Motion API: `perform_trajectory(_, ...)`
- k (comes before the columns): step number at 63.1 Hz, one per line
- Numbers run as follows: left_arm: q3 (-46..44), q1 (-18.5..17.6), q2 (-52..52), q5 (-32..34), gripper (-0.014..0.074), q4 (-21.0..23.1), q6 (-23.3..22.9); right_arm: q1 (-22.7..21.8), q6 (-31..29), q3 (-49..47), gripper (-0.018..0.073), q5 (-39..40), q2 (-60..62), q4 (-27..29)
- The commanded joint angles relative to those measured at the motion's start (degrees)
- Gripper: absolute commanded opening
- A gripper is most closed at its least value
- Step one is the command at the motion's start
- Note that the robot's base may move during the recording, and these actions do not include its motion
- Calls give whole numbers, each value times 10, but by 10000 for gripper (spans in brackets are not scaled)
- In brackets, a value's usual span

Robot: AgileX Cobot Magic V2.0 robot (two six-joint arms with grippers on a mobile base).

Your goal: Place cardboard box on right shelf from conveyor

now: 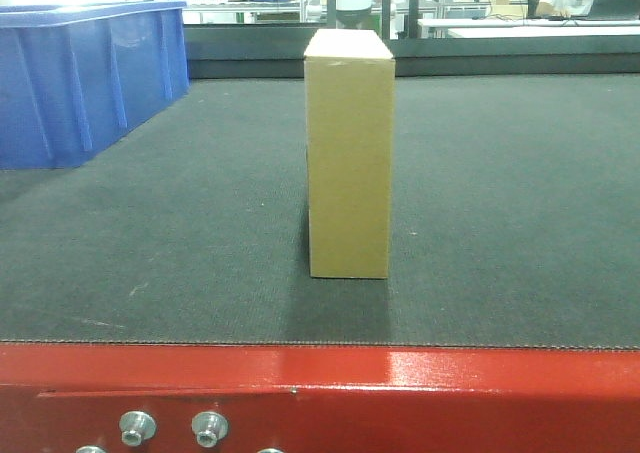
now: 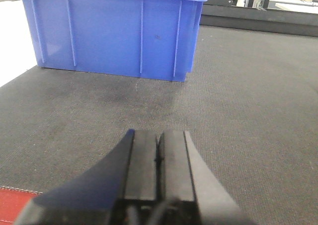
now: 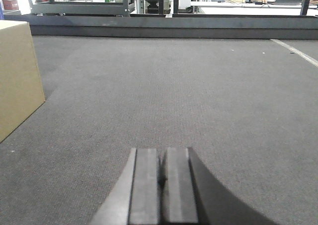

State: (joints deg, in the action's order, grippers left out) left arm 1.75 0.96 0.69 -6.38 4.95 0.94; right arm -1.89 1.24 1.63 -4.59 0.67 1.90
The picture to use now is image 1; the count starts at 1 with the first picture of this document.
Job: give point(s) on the large blue plastic crate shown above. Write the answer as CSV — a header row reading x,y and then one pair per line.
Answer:
x,y
75,79

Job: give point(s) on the white background table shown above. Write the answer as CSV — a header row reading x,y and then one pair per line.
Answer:
x,y
526,28

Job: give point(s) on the black laptop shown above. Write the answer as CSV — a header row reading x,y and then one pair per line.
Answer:
x,y
610,10

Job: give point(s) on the silver hex bolt left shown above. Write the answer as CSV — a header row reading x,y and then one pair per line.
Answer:
x,y
136,428

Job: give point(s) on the silver hex bolt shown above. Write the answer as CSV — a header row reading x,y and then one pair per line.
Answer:
x,y
209,428
136,428

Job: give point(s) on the red metal conveyor frame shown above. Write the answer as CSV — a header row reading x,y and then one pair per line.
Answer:
x,y
60,397

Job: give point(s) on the tall brown cardboard box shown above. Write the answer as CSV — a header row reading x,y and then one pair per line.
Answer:
x,y
349,101

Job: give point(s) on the silver hex bolt right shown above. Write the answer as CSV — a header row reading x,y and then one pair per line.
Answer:
x,y
209,428

